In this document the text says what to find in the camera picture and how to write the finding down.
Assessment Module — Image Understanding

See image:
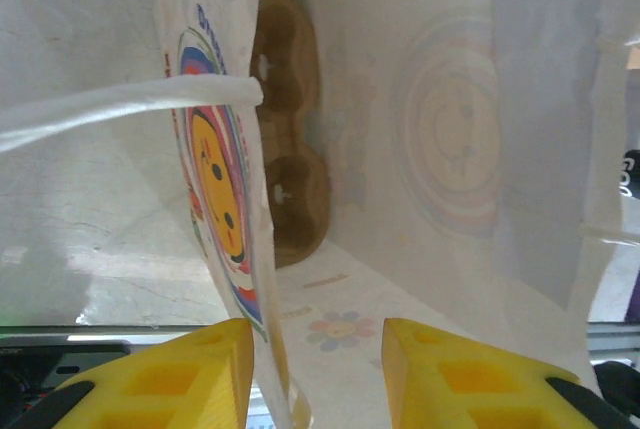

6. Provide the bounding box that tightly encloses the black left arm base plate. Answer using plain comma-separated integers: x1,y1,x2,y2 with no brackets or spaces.
0,338,134,429

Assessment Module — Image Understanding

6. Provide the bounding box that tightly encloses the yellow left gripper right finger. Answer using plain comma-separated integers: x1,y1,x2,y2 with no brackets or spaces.
382,317,631,429

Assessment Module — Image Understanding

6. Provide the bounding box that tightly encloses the white printed paper bag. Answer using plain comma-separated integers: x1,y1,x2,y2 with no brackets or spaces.
0,0,640,429

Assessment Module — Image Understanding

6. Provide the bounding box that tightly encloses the aluminium front rail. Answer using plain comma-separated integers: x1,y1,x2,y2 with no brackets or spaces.
0,321,640,365

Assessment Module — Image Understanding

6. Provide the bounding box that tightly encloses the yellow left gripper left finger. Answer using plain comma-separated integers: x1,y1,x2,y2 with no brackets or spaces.
29,317,255,429

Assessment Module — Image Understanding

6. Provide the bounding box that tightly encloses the brown pulp cup carrier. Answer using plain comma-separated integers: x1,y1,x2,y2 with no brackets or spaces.
248,0,334,270

